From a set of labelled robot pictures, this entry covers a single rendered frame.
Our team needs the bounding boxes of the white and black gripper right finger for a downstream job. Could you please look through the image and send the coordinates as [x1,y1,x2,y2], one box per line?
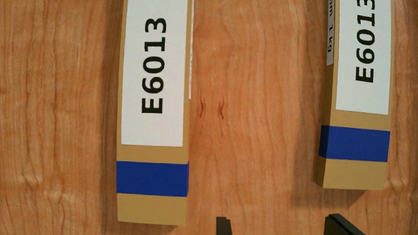
[323,213,366,235]

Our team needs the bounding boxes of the tan cardboard pack with white label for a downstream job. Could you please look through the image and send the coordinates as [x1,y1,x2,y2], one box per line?
[116,0,194,226]
[315,0,394,190]

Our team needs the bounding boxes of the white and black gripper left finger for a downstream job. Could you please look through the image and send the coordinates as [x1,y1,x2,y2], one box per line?
[216,217,233,235]

